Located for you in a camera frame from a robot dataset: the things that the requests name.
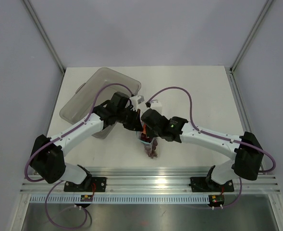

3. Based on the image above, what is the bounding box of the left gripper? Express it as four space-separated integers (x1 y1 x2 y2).
116 107 143 132

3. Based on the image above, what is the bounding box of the orange peach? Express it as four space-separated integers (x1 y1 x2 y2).
142 124 147 135

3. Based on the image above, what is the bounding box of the red grape bunch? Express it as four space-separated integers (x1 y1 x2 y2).
140 134 158 159

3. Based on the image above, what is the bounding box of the clear zip top bag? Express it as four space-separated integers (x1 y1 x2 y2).
136 123 158 159

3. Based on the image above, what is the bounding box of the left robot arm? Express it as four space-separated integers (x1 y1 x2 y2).
27 91 144 192

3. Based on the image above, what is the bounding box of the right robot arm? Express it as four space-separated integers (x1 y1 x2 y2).
141 109 264 192

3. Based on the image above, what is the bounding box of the clear plastic tray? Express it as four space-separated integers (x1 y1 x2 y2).
59 67 141 130

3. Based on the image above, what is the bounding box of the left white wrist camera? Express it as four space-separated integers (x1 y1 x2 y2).
129 95 144 110

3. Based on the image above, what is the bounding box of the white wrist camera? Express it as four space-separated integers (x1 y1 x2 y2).
129 95 144 110
144 100 162 114

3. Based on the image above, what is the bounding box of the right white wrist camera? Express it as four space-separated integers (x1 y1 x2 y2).
144 100 162 114

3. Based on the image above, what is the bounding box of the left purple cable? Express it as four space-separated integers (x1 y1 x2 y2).
23 83 136 229

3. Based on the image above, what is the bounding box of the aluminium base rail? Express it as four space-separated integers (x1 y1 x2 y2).
20 167 281 194

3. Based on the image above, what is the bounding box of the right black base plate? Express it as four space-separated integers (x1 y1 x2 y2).
189 177 234 193

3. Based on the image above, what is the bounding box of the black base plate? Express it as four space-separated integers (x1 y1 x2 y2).
189 177 234 193
64 177 107 193

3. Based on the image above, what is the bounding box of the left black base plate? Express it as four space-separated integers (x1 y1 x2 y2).
64 177 107 193

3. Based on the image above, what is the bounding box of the left aluminium frame post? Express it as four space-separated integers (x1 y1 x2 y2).
21 0 66 76

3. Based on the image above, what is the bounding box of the aluminium frame post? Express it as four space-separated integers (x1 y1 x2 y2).
230 0 275 75
21 0 66 76

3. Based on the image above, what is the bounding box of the white slotted cable duct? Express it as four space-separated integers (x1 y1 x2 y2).
30 194 209 205

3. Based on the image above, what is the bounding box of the right aluminium frame post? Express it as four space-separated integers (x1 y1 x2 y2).
230 0 275 75

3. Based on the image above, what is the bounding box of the right side aluminium rail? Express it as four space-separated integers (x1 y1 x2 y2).
225 67 283 231

